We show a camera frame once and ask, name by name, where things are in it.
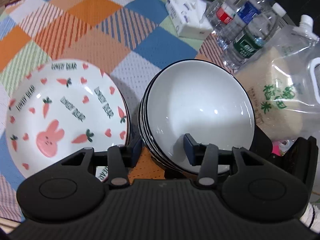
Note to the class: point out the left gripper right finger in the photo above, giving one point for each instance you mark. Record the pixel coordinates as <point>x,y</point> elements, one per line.
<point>204,155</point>

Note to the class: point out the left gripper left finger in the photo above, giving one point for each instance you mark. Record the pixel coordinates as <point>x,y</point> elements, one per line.
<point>120,158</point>

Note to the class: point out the white bowl dark rim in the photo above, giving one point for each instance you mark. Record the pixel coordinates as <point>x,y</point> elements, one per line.
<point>236,126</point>

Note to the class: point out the pink bunny carrot plate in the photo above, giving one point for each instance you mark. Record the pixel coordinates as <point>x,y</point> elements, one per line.
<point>60,108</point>

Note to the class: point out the stacked white bowls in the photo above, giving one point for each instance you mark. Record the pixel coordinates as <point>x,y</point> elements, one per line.
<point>181,99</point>

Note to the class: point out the clear bag of rice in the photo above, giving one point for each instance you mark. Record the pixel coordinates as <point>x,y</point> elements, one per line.
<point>282,82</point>

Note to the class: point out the white cap green-label bottle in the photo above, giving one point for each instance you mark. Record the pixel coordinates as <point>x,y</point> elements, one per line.
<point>253,37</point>

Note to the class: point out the patchwork tablecloth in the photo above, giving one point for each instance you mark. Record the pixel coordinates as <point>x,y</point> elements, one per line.
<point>130,40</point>

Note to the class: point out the red cap water bottle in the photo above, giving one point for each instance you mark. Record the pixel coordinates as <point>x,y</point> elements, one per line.
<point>222,12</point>

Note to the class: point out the white tissue box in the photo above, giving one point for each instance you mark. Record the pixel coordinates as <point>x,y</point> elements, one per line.
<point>188,18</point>

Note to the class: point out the blue cap water bottle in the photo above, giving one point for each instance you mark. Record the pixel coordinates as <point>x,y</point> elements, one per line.
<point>246,13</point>

